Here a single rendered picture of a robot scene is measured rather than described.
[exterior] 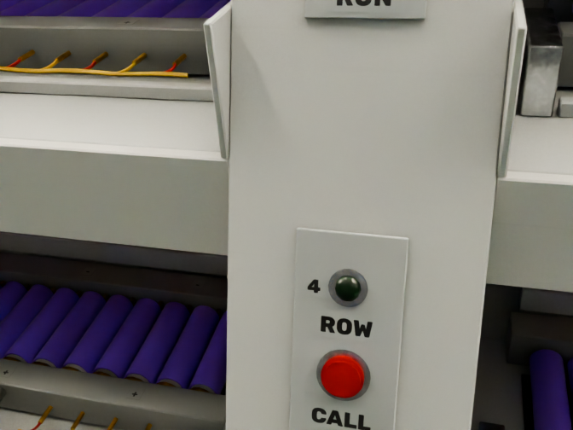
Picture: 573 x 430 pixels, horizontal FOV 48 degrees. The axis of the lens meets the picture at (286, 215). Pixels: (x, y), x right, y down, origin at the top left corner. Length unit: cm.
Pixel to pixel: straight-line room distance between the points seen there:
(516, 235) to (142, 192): 14
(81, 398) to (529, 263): 25
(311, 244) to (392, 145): 5
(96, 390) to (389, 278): 20
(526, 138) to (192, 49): 15
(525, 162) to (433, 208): 4
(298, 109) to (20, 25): 17
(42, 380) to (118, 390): 5
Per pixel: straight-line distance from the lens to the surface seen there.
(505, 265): 24
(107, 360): 40
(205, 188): 25
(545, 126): 26
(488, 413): 39
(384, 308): 23
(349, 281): 23
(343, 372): 24
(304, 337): 24
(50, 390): 39
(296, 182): 23
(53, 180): 28
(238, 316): 25
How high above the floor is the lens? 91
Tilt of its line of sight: 12 degrees down
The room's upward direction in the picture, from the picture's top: 2 degrees clockwise
